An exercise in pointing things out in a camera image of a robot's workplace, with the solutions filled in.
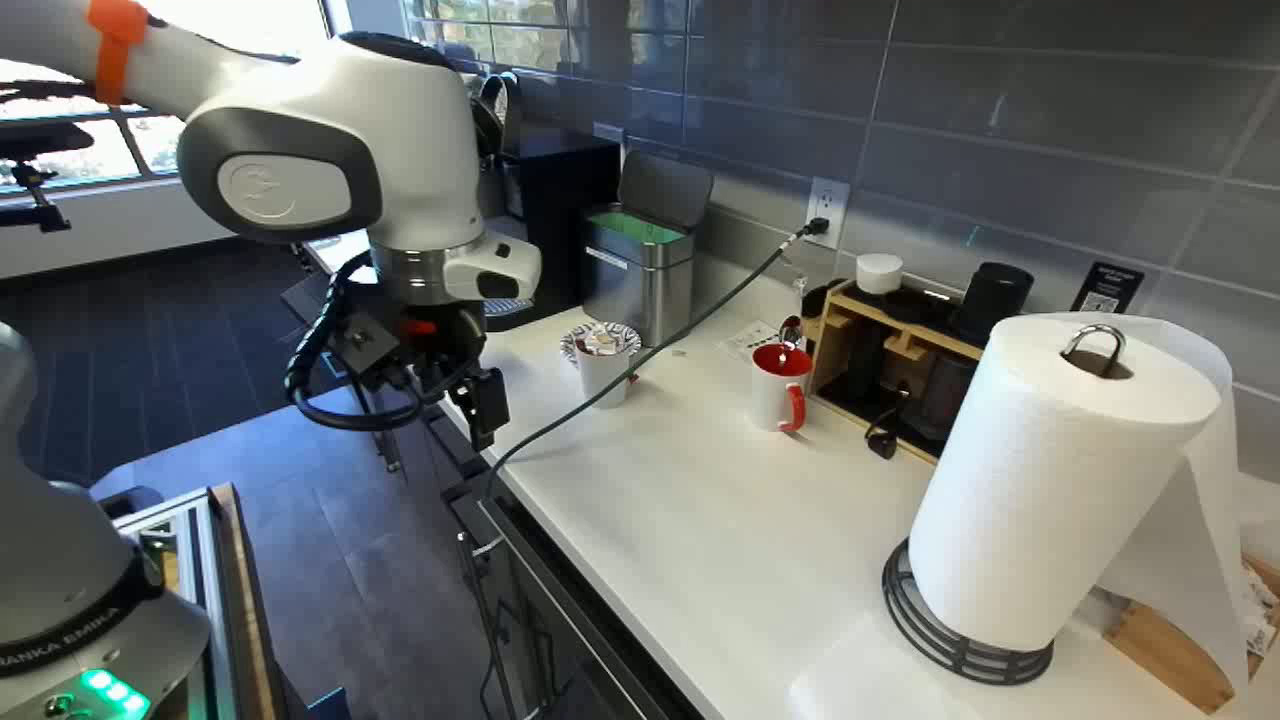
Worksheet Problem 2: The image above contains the dark power cable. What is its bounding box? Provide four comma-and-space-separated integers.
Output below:
488, 215, 831, 471

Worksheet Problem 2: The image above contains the small white plastic cup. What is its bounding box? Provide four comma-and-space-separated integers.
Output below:
561, 318, 645, 414

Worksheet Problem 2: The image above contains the wooden cutting board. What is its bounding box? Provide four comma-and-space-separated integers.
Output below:
1096, 552, 1280, 716

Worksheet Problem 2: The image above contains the black wire towel holder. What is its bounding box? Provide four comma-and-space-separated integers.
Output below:
874, 319, 1135, 692

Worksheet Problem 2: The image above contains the small black cord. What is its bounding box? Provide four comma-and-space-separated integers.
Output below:
858, 385, 917, 464

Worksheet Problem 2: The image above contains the black stand by window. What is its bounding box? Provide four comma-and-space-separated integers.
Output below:
0, 77, 101, 237

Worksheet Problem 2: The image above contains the black sign plaque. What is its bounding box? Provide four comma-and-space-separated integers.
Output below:
1067, 258, 1149, 318

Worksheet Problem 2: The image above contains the aluminium frame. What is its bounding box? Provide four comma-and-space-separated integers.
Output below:
111, 485, 245, 720

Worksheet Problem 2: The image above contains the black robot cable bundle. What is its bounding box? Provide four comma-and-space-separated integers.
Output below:
281, 251, 431, 436

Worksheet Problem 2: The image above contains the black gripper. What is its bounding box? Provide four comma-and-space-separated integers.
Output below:
317, 280, 510, 451

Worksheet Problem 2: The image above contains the black coffee machine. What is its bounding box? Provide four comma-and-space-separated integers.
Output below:
494, 123, 624, 334

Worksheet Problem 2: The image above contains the white wall outlet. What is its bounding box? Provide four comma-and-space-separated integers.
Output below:
802, 172, 852, 251

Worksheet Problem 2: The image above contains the wooden plank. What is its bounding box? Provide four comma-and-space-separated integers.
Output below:
211, 479, 282, 720

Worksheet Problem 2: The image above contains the black cylinder container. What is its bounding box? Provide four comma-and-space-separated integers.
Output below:
955, 262, 1038, 353

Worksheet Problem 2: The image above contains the stainless steel bin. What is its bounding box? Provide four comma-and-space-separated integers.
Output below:
581, 144, 714, 353

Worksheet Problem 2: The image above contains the small white round container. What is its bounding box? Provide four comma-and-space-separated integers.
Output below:
852, 250, 906, 301

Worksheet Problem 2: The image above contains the red and white mug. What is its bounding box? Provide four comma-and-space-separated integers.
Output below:
747, 340, 815, 440

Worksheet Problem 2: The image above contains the white paper towel roll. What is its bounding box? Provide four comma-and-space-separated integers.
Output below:
902, 311, 1257, 698

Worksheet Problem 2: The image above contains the dark counter cabinet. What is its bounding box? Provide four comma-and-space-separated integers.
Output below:
425, 395, 704, 720

